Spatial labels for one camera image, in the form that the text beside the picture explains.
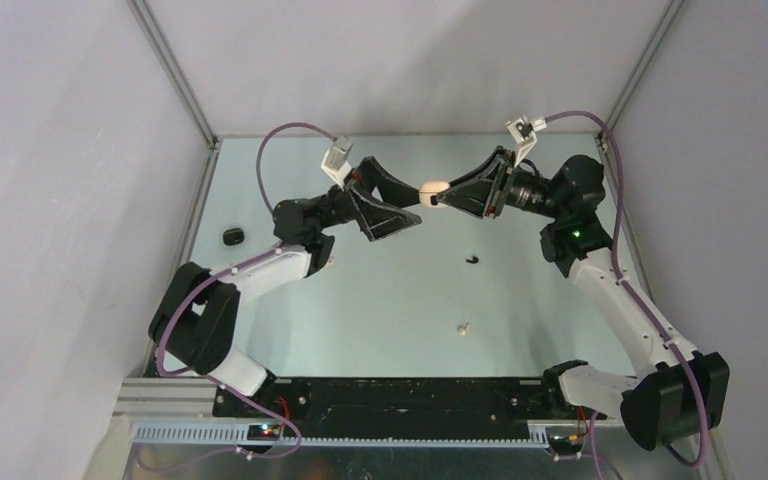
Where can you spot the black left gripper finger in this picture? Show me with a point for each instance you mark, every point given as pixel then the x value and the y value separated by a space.
pixel 376 180
pixel 379 218

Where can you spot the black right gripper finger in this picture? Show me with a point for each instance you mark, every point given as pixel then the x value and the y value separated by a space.
pixel 477 205
pixel 488 176

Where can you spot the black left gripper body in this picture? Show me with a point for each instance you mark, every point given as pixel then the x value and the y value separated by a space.
pixel 336 207

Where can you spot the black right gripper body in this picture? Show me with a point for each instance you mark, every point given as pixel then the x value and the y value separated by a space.
pixel 526 191

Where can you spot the white earbud charging case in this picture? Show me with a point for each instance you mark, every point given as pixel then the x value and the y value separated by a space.
pixel 429 191

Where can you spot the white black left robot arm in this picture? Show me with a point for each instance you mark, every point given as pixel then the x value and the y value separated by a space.
pixel 196 318

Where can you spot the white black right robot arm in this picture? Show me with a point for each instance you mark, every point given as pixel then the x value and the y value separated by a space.
pixel 676 391

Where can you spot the black earbud charging case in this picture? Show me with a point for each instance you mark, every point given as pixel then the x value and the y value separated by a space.
pixel 233 236

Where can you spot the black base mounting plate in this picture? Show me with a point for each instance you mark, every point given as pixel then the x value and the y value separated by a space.
pixel 487 407

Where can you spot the left controller board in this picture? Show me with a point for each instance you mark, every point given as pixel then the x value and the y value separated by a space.
pixel 264 432

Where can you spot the controller board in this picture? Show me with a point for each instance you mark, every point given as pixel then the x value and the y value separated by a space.
pixel 264 432
pixel 566 445

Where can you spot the right controller board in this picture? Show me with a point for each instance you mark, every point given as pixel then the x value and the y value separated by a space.
pixel 566 445

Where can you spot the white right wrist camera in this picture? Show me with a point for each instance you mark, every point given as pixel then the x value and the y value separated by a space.
pixel 524 133

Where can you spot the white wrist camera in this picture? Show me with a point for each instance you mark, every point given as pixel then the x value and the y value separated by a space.
pixel 335 161
pixel 524 133

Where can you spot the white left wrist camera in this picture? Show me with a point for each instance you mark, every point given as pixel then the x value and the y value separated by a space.
pixel 335 161

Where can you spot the aluminium frame post right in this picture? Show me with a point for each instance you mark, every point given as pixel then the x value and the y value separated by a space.
pixel 654 43

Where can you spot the aluminium frame post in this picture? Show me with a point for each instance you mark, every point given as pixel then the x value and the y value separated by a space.
pixel 160 45
pixel 654 43

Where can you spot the aluminium frame post left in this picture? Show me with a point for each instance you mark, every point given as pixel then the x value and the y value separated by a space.
pixel 160 45

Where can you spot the white slotted cable duct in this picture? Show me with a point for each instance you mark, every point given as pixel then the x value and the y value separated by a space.
pixel 236 435

